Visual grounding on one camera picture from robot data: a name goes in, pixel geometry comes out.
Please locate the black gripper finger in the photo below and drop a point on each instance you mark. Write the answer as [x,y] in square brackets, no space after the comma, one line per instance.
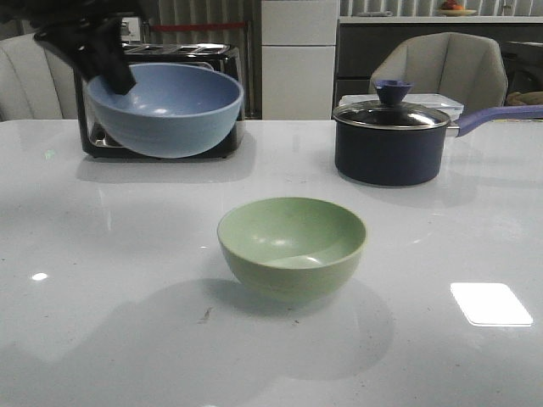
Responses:
[101,53]

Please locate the white drawer cabinet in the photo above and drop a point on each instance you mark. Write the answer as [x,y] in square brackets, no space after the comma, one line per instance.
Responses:
[298,46]

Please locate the dark blue saucepan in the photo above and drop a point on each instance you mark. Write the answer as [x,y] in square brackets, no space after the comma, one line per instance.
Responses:
[406,158]

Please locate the clear plastic storage box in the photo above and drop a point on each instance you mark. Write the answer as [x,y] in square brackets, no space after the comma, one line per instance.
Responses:
[430,100]

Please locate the grey upholstered chair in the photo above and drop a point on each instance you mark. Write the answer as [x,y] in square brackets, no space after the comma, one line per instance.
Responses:
[466,68]

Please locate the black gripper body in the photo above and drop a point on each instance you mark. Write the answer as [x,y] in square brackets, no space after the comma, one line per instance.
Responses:
[59,25]

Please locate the red barrier belt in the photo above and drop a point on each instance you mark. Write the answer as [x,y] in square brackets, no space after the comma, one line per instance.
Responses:
[199,27]

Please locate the fruit plate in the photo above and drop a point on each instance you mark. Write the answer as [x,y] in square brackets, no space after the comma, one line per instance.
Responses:
[452,8]

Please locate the green bowl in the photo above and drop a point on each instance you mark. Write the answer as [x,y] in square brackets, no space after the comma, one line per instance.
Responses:
[292,249]

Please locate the black chrome toaster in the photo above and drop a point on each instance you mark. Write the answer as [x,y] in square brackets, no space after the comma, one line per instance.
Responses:
[223,58]

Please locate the white chair left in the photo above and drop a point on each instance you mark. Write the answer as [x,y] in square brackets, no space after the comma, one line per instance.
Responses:
[35,84]

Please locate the blue bowl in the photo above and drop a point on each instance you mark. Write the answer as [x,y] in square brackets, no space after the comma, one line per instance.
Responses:
[174,110]

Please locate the glass pot lid blue knob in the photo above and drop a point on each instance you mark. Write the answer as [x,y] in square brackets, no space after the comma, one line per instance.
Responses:
[390,111]

